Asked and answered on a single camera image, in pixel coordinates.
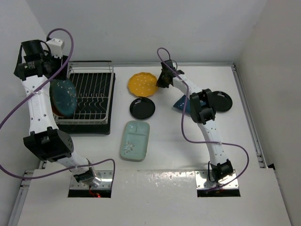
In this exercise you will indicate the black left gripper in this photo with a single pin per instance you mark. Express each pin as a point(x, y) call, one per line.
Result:
point(61, 74)

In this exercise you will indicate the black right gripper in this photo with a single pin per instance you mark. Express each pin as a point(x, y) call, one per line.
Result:
point(160, 83)

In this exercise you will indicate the yellow polka dot plate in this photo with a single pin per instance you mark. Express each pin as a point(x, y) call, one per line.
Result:
point(142, 84)

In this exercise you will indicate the teal round floral plate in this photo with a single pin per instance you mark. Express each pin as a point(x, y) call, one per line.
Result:
point(63, 95)

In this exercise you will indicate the light green rectangular plate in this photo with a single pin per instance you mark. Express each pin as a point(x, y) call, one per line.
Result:
point(135, 141)

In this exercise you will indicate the black small round plate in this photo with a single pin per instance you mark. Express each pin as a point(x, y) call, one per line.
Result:
point(221, 101)

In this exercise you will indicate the red and teal plate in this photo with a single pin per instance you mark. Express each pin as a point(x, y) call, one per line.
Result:
point(55, 111)

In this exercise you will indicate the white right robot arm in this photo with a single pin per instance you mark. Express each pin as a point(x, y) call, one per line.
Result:
point(202, 112)

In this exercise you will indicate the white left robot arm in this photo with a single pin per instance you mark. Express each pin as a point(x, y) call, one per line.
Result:
point(46, 141)

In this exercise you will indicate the dark blue leaf-shaped dish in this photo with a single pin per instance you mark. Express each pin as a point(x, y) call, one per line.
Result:
point(179, 104)

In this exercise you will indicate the black drip tray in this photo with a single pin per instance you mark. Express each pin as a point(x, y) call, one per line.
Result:
point(90, 129)

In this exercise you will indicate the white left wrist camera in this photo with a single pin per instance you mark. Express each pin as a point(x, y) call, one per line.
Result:
point(56, 47)

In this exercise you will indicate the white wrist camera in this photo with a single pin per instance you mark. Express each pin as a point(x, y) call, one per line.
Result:
point(56, 47)
point(175, 64)

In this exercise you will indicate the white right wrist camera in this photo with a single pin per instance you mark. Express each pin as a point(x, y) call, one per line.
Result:
point(175, 64)

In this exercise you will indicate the metal wire dish rack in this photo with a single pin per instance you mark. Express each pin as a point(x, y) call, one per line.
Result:
point(94, 85)

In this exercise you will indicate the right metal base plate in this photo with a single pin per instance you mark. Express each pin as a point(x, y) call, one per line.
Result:
point(202, 182)

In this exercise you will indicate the metal base plate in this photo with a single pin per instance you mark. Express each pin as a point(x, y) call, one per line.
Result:
point(102, 180)
point(202, 182)

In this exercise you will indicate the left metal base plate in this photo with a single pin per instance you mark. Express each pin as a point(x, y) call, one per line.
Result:
point(102, 180)

